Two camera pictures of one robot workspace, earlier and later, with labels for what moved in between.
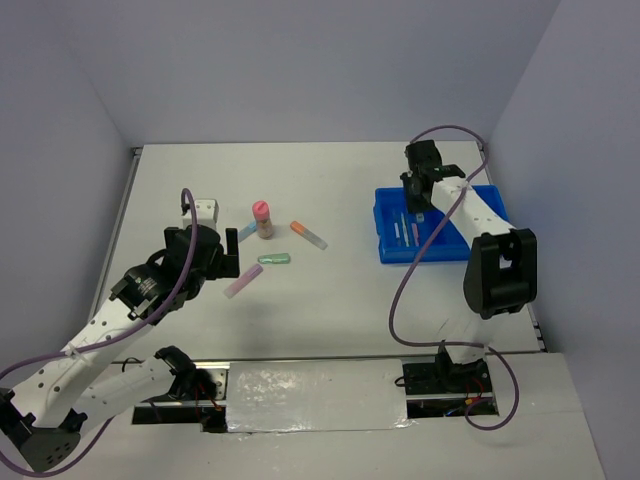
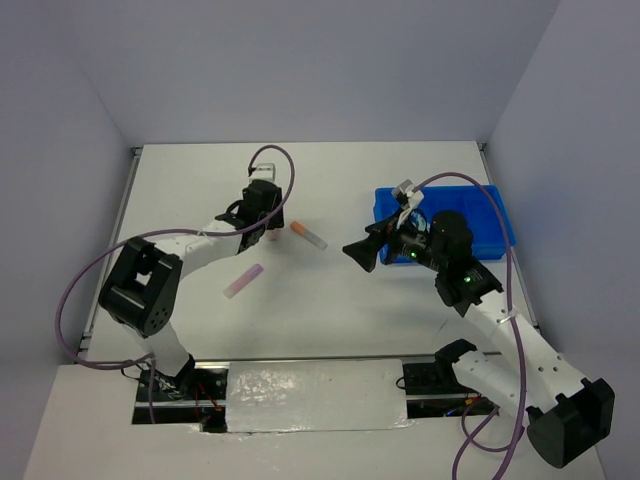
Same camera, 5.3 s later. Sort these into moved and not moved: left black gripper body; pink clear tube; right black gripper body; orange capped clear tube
Moved: left black gripper body; right black gripper body
Not moved: pink clear tube; orange capped clear tube
